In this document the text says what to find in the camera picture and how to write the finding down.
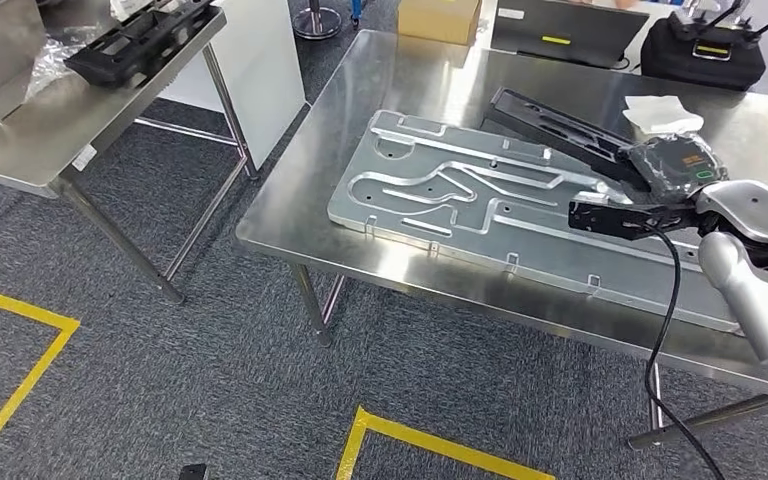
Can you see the chrome base stanchion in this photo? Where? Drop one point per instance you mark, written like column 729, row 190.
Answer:
column 316, row 23

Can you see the black bag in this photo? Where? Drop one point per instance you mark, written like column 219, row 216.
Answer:
column 702, row 66

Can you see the white panel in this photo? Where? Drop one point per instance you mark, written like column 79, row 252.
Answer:
column 258, row 66

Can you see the grey laptop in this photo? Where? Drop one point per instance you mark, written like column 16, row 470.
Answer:
column 569, row 33

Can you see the black plastic plate frame part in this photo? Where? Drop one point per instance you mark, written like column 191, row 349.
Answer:
column 556, row 132

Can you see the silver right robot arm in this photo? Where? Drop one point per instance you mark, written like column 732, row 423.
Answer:
column 748, row 212

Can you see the white crumpled tissue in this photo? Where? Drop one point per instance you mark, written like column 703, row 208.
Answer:
column 662, row 112

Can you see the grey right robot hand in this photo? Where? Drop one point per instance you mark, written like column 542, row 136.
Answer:
column 679, row 166

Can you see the stack of black frame parts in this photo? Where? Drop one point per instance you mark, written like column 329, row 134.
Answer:
column 132, row 46

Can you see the black router with antennas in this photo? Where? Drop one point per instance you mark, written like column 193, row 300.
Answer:
column 722, row 14

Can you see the stainless steel table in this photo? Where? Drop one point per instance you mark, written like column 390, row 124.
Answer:
column 357, row 79
column 39, row 146

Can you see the brown cardboard box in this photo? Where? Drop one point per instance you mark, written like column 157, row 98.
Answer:
column 437, row 20

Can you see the black robot foot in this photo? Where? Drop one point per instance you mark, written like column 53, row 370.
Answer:
column 192, row 472

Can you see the machined aluminium fixture plate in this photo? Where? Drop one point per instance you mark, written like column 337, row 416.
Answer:
column 424, row 218

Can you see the clear plastic wrap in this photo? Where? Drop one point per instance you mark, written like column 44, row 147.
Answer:
column 46, row 73

